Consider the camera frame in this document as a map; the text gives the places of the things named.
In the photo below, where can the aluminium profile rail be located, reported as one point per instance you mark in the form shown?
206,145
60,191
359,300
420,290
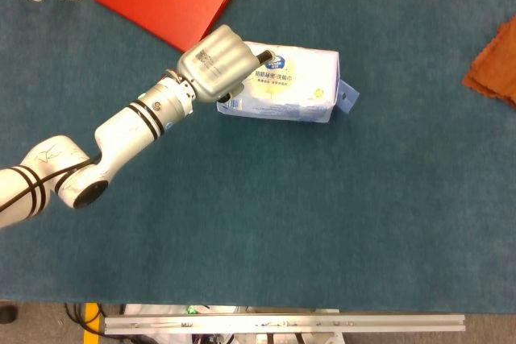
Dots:
282,324

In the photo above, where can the white plastic bag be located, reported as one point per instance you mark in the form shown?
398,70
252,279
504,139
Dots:
161,308

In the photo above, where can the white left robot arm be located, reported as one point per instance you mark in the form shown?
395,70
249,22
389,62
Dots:
125,130

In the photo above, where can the white blue tissue pack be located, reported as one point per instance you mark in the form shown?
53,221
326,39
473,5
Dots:
298,90

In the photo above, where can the brown folded cloth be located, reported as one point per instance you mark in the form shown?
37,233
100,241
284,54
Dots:
498,66

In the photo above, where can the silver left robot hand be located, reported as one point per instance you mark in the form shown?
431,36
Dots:
217,64

